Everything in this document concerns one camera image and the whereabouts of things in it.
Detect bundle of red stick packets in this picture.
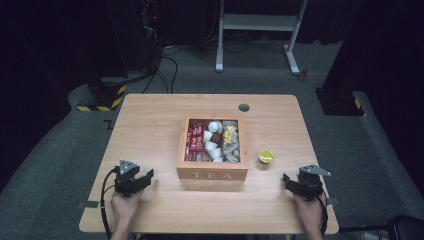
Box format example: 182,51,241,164
184,120,205,163

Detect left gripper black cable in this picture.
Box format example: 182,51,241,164
99,167,118,240

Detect person's right hand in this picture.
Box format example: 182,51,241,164
292,193,327,233

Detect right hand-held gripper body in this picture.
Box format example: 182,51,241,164
297,164,332,202

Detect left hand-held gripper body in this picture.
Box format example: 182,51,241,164
114,159,143,198

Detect grey sachets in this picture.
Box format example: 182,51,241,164
222,141,241,163

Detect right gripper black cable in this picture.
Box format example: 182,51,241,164
315,194,330,236

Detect person's left hand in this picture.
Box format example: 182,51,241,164
110,190,144,232

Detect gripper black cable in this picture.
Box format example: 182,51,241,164
99,167,118,240
315,194,330,236

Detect black floor cables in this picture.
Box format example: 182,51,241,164
141,42,180,95

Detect black yellow striped stand base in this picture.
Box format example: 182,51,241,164
76,77,129,113

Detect yellow-green capsule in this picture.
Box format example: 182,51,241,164
258,149,276,165

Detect white metal stand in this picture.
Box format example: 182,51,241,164
215,0,310,76

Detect black chair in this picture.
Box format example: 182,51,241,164
339,214,424,240

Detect wooden tea box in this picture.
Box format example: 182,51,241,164
175,114,250,182

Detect yellow sachets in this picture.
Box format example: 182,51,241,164
222,120,239,145

